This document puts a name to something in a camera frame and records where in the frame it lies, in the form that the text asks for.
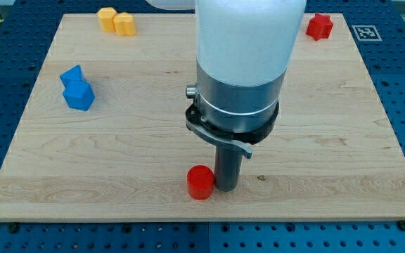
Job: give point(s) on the blue cube block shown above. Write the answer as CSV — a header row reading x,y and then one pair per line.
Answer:
x,y
78,95

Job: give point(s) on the black bolt right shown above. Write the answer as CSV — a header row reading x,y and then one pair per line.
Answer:
x,y
401,225

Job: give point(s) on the yellow heart block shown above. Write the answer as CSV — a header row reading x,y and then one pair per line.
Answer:
x,y
124,24

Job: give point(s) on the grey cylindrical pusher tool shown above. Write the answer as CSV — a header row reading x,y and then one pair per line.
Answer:
x,y
226,169

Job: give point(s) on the black bolt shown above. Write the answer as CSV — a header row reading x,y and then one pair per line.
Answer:
x,y
401,225
12,227

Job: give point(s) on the white fiducial marker tag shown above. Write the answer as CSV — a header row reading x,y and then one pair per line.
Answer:
x,y
366,33

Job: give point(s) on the red cylinder block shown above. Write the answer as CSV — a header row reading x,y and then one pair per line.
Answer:
x,y
200,182

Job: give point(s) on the black bolt left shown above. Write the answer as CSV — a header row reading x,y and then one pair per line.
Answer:
x,y
12,227

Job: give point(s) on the red star block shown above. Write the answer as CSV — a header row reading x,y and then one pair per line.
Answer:
x,y
319,27

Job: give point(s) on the yellow hexagon block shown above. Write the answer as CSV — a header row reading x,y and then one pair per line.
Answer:
x,y
105,17

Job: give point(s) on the wooden board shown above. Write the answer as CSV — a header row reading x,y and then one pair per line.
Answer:
x,y
332,156

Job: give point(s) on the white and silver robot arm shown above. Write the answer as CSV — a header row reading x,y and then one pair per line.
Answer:
x,y
243,51

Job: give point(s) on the blue triangle block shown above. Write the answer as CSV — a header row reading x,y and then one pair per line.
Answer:
x,y
73,74

